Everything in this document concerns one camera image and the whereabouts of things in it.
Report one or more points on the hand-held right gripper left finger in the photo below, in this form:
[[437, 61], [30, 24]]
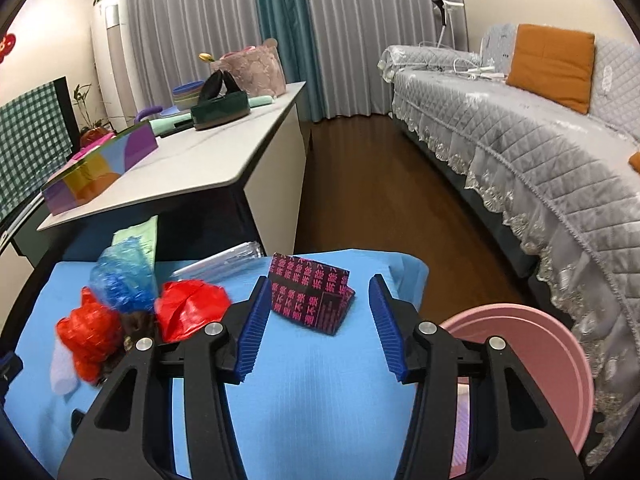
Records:
[[252, 330]]

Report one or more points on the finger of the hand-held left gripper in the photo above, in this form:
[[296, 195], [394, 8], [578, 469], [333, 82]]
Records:
[[9, 366]]

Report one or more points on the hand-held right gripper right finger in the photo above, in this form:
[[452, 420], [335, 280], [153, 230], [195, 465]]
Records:
[[387, 327]]

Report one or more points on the lavender paper piece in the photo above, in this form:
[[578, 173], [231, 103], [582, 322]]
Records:
[[62, 370]]

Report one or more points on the black pink printed packet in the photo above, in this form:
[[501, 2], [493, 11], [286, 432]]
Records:
[[310, 300]]

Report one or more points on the smooth red plastic bag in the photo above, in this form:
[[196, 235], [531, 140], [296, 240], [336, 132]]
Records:
[[187, 307]]

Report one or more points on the textured red plastic bag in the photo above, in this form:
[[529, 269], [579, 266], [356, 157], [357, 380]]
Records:
[[87, 340]]

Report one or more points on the blue plastic bag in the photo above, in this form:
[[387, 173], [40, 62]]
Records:
[[122, 280]]

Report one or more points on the pink plastic bin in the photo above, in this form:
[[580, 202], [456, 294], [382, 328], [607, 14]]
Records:
[[550, 360]]

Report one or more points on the clear plastic wrapper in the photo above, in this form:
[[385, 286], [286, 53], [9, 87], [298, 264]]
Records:
[[220, 262]]

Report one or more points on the blue tablecloth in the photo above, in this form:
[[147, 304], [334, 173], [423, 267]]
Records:
[[310, 385]]

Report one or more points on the light green packet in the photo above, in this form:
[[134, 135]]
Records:
[[137, 232]]

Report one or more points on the white long table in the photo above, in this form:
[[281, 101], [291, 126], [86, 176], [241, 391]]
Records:
[[210, 150]]

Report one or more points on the dark green box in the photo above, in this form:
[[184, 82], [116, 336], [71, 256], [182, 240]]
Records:
[[220, 112]]

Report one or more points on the colourful box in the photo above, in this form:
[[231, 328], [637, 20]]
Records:
[[100, 165]]

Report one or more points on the mint green cloth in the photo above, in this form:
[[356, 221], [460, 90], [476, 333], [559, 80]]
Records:
[[262, 101]]

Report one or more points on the green checked cloth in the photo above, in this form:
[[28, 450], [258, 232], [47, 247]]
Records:
[[30, 135]]

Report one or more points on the grey quilted sofa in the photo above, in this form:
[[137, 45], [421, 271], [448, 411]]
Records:
[[525, 135]]

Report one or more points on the purple plastic item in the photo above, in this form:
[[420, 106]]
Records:
[[147, 112]]

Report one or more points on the stack of plastic bowls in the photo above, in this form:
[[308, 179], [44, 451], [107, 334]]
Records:
[[187, 94]]

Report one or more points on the red pot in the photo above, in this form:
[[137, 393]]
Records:
[[95, 136]]

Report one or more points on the black folded item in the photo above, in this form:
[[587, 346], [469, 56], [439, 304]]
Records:
[[217, 85]]

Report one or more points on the pink fabric basket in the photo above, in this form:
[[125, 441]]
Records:
[[250, 67]]

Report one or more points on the black television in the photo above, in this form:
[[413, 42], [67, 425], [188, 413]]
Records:
[[67, 110]]

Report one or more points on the bamboo plant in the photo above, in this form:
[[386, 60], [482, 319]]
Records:
[[82, 105]]

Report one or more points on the yellow flower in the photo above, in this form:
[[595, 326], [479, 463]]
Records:
[[206, 57]]

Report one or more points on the teal curtain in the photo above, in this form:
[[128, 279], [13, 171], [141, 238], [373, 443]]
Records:
[[282, 35]]

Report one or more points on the orange cushion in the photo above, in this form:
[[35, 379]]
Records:
[[550, 67], [635, 161]]

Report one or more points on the grey curtain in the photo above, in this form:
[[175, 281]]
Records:
[[200, 20], [375, 25]]

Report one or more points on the white standing air conditioner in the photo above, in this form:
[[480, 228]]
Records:
[[112, 55]]

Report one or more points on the white floor lamp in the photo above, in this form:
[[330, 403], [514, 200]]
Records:
[[440, 20]]

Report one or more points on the red wall decoration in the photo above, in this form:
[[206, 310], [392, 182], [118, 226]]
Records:
[[5, 45]]

